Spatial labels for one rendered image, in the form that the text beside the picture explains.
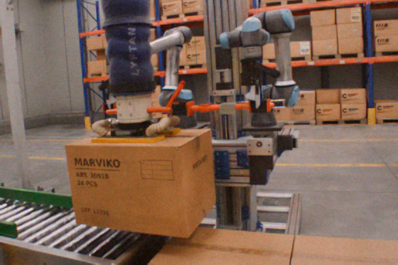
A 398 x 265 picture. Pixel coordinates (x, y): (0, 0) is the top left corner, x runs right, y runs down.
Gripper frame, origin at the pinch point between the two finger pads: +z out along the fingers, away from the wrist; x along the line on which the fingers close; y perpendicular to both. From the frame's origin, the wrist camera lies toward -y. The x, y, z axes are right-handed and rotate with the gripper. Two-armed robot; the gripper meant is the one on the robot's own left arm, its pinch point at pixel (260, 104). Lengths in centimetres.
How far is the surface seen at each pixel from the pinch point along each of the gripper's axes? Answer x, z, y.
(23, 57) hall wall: -740, -147, 934
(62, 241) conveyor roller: 15, 66, 103
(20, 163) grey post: -164, 77, 335
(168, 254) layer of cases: 13, 66, 43
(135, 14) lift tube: 8, -43, 52
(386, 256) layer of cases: -1, 66, -52
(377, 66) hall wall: -841, -25, -208
